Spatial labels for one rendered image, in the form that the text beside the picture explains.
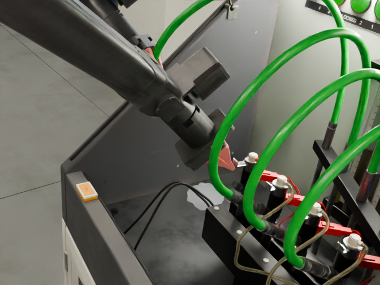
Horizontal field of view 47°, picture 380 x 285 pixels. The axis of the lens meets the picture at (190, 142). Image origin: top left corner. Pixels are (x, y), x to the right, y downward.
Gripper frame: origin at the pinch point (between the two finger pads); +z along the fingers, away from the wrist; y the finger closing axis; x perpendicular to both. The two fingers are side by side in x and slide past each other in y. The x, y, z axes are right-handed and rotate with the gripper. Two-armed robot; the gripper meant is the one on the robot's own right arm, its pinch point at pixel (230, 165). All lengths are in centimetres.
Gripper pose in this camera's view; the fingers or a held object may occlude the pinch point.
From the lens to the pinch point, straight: 78.8
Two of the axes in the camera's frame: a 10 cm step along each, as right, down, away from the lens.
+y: 7.6, -6.4, -1.2
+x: -2.8, -4.9, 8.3
